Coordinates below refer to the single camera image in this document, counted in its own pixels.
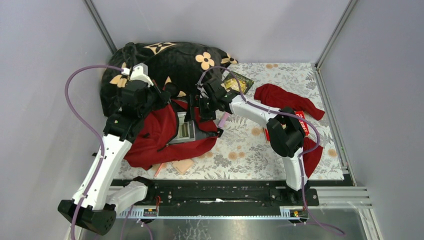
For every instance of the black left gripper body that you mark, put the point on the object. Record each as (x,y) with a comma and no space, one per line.
(164,97)

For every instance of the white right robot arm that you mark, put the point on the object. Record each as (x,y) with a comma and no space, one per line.
(286,135)

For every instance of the dark green gold book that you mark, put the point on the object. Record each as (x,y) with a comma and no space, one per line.
(236,81)

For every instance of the pink eraser stick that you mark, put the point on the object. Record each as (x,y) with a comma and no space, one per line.
(223,120)

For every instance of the red treehouse book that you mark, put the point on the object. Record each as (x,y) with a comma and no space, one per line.
(302,123)

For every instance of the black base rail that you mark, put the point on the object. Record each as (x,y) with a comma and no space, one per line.
(225,198)

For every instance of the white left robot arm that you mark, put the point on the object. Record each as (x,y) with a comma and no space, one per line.
(91,207)

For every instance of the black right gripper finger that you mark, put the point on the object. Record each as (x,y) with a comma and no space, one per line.
(190,111)
(207,111)

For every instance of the black floral blanket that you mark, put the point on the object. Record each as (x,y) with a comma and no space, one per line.
(180,63)

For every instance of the floral table mat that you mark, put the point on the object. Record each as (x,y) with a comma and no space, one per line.
(242,152)

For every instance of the orange pen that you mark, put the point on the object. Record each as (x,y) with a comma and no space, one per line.
(159,169)

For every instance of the red cloth garment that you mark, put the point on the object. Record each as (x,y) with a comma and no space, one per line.
(274,96)

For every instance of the grey interior photo book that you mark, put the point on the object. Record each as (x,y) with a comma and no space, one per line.
(186,131)

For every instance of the red student backpack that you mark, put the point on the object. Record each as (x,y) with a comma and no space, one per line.
(153,143)

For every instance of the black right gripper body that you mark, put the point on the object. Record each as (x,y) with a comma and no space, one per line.
(213,99)

